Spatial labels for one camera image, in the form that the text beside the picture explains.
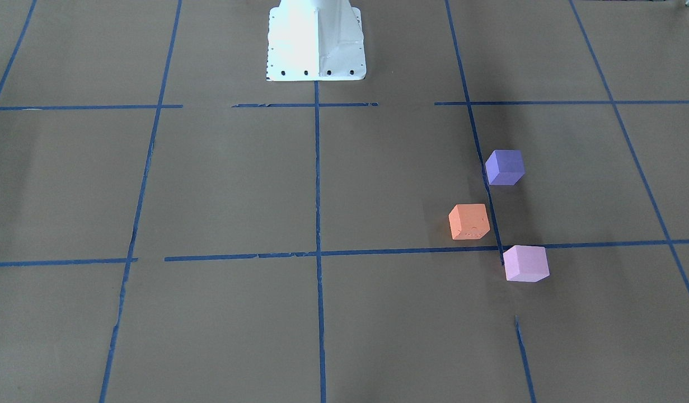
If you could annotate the orange foam cube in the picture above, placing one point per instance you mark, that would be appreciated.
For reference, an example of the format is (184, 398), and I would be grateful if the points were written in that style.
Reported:
(469, 221)

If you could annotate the dark purple foam cube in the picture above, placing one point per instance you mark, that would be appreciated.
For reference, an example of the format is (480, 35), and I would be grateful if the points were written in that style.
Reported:
(505, 167)

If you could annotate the light pink foam cube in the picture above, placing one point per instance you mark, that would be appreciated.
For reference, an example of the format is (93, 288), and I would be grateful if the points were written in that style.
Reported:
(526, 264)

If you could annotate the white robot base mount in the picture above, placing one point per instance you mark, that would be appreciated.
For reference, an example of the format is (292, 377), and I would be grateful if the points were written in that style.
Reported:
(315, 41)

